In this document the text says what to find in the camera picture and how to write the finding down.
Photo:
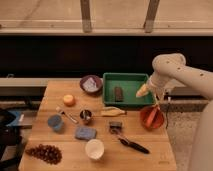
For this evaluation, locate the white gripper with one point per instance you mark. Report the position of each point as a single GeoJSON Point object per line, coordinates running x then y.
{"type": "Point", "coordinates": [155, 84]}

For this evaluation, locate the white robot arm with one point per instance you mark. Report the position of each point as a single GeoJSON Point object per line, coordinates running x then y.
{"type": "Point", "coordinates": [173, 66]}

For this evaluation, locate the small metal cup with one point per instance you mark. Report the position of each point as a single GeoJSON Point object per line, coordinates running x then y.
{"type": "Point", "coordinates": [86, 116]}

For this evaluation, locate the white paper cup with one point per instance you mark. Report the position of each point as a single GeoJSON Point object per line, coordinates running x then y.
{"type": "Point", "coordinates": [94, 149]}

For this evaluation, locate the blue plastic cup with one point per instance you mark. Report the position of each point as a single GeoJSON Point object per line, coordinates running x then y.
{"type": "Point", "coordinates": [55, 123]}

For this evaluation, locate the green plastic tray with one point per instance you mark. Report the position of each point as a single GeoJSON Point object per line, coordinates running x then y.
{"type": "Point", "coordinates": [129, 83]}

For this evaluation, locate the brown block in tray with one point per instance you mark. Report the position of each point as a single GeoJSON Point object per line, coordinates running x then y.
{"type": "Point", "coordinates": [118, 94]}

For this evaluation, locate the orange carrot stick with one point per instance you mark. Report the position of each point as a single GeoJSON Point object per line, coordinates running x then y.
{"type": "Point", "coordinates": [151, 117]}

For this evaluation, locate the orange bowl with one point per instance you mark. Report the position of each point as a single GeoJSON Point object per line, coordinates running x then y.
{"type": "Point", "coordinates": [158, 120]}

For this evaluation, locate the wooden banana-shaped piece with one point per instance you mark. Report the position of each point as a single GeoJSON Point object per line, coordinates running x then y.
{"type": "Point", "coordinates": [112, 112]}

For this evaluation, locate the small dark box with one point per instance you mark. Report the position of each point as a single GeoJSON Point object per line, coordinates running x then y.
{"type": "Point", "coordinates": [115, 127]}

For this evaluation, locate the purple bowl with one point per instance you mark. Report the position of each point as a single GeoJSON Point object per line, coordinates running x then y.
{"type": "Point", "coordinates": [97, 80]}

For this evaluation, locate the crumpled white wrapper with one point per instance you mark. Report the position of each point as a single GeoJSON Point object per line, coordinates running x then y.
{"type": "Point", "coordinates": [90, 85]}

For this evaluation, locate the blue sponge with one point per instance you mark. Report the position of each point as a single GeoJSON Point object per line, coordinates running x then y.
{"type": "Point", "coordinates": [85, 133]}

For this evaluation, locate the orange round fruit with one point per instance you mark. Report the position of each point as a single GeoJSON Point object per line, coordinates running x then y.
{"type": "Point", "coordinates": [69, 100]}

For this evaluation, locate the bunch of dark grapes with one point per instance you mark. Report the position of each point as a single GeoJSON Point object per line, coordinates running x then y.
{"type": "Point", "coordinates": [48, 153]}

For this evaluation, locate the black chair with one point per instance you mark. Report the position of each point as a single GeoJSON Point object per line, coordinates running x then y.
{"type": "Point", "coordinates": [9, 136]}

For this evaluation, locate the black-handled tool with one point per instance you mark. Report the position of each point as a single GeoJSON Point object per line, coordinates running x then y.
{"type": "Point", "coordinates": [133, 145]}

